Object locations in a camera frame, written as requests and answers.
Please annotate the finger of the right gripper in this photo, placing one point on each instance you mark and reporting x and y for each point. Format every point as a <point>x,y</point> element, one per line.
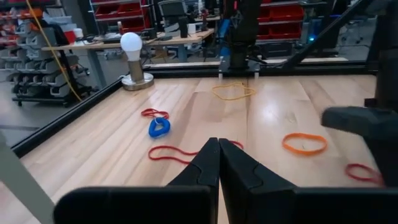
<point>388,158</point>

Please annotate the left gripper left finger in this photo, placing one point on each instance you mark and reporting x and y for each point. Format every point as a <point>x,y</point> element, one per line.
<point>140,207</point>

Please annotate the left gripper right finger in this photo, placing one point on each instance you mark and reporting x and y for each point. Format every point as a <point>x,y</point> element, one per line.
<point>295,208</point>

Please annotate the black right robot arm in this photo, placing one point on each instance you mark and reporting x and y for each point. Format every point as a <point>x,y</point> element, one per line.
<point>241,31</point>

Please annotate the wooden desk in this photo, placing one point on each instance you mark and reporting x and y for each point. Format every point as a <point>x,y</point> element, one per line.
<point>174,40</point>

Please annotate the red rubber band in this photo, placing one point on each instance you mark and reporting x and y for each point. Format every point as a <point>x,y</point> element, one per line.
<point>150,154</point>
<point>149,111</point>
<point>346,172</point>

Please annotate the orange rubber band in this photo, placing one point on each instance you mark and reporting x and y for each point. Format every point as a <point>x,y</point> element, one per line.
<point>304,153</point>

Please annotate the blue coil wristband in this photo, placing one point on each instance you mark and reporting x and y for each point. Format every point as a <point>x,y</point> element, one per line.
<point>152,132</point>

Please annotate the yellow rubber band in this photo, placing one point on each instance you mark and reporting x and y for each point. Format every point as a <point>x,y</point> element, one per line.
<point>233,99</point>

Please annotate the rack of red bins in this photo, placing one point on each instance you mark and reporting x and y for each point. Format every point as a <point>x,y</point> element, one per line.
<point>130,9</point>
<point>280,15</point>

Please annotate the lamp with white bulb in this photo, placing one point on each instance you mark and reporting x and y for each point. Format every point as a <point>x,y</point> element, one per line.
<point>131,43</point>

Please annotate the storage rack with bins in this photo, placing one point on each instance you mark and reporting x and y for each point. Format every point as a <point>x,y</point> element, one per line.
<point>34,68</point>

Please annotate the black aluminium table frame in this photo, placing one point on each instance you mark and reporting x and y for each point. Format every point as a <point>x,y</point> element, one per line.
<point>186,71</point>

